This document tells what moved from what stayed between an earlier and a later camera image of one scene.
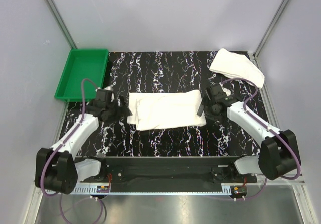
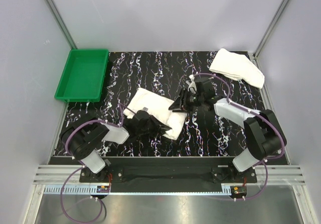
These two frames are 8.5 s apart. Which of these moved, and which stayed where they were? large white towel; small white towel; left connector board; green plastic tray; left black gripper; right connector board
Moved: left black gripper; large white towel
Stayed: left connector board; small white towel; right connector board; green plastic tray
